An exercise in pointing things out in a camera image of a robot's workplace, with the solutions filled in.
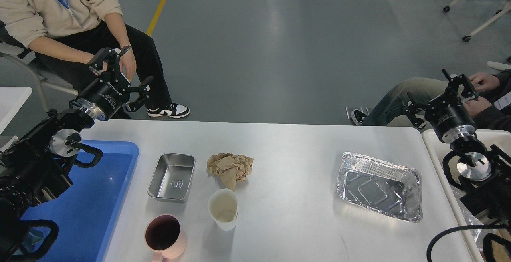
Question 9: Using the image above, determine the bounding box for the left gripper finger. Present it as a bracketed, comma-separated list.
[123, 76, 154, 112]
[87, 47, 121, 79]

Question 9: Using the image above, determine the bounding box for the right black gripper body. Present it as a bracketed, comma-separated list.
[425, 96, 477, 143]

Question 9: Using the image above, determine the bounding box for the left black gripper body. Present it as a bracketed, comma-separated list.
[77, 71, 131, 121]

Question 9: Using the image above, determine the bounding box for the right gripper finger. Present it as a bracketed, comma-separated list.
[441, 69, 479, 103]
[404, 91, 428, 129]

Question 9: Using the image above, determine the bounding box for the aluminium foil tray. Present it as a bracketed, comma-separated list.
[337, 152, 423, 223]

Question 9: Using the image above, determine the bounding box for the stainless steel rectangular tray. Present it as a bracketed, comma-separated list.
[147, 153, 195, 204]

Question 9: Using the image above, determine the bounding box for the pink mug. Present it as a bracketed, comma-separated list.
[145, 214, 188, 262]

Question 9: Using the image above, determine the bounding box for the white paper cup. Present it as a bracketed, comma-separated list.
[208, 189, 238, 231]

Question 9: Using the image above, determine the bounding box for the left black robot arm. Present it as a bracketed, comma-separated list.
[0, 46, 153, 262]

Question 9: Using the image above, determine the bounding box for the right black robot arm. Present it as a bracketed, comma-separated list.
[405, 69, 511, 261]

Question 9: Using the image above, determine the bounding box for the person in grey hoodie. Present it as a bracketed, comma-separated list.
[351, 69, 511, 132]

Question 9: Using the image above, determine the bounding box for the white plastic bin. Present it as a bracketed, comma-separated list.
[421, 129, 511, 262]

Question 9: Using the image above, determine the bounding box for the person in beige hoodie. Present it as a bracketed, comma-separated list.
[0, 0, 190, 119]

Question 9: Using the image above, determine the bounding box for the white side table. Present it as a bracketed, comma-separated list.
[0, 87, 32, 133]

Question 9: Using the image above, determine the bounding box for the foil tray in bin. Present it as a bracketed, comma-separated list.
[450, 185, 497, 252]

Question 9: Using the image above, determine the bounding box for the grey office chair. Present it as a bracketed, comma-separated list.
[0, 22, 79, 112]

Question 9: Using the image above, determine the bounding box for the blue plastic tray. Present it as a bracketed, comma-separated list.
[22, 140, 139, 262]

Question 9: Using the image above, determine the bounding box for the crumpled brown paper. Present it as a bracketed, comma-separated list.
[207, 153, 254, 191]

